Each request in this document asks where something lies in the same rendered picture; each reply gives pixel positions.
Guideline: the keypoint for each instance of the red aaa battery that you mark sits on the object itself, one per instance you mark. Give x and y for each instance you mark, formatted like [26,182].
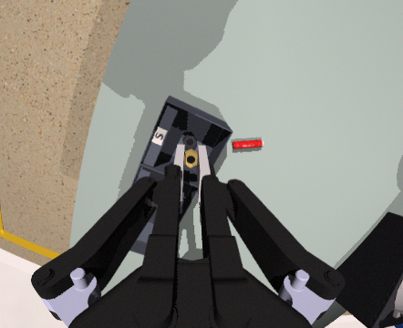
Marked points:
[248,144]

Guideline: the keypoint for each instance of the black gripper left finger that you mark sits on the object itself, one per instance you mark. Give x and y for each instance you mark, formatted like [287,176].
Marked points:
[72,281]

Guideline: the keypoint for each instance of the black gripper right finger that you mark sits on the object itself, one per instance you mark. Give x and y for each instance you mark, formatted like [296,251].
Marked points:
[301,279]

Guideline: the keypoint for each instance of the gold hex nut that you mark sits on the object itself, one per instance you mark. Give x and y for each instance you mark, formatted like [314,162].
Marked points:
[190,158]

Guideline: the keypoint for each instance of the grey rack of three bins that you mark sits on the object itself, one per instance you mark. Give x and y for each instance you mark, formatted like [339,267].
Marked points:
[173,124]

